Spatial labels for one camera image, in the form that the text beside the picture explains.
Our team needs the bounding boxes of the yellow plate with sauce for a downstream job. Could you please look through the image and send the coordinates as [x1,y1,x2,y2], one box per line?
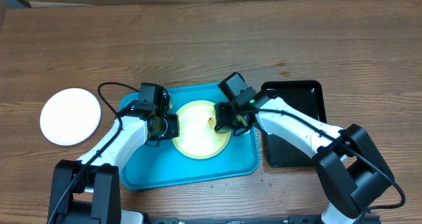
[172,100,231,159]

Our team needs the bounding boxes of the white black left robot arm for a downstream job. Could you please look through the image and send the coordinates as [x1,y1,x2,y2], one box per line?
[47,82,179,224]

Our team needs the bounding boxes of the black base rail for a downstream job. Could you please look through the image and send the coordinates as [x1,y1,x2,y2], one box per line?
[145,215,322,224]

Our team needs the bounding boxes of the white plate with sauce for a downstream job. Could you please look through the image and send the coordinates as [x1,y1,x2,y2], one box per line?
[40,88,102,146]

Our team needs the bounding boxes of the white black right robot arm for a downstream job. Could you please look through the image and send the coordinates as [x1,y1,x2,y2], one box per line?
[214,72,394,223]

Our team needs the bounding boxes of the black plastic tray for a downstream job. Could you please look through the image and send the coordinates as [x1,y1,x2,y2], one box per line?
[261,80,327,167]

